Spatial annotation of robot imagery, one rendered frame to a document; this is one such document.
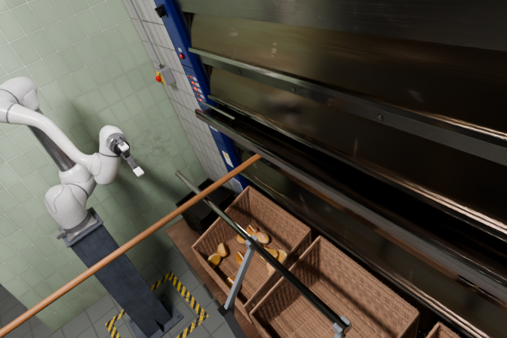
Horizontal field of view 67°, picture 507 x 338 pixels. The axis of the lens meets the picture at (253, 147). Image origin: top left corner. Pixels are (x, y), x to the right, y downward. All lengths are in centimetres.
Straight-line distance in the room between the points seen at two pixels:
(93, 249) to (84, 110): 91
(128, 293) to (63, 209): 74
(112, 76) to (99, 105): 21
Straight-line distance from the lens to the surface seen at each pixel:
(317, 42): 117
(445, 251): 104
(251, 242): 151
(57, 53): 267
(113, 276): 258
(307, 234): 192
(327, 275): 198
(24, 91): 223
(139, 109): 286
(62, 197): 228
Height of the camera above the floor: 226
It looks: 33 degrees down
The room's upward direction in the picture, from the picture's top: 20 degrees counter-clockwise
